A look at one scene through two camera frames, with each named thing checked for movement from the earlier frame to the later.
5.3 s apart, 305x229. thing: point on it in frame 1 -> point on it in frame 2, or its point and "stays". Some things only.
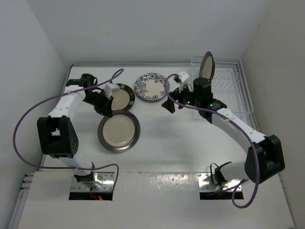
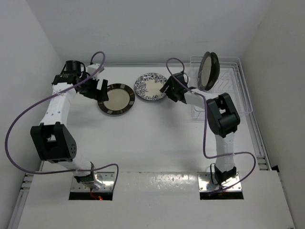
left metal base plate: x=106 y=179 stays
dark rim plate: x=119 y=133 -> x=215 y=68
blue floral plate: x=150 y=87 stays
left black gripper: x=105 y=109 -> x=96 y=93
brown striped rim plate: x=123 y=99 stays
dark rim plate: x=208 y=66 stays
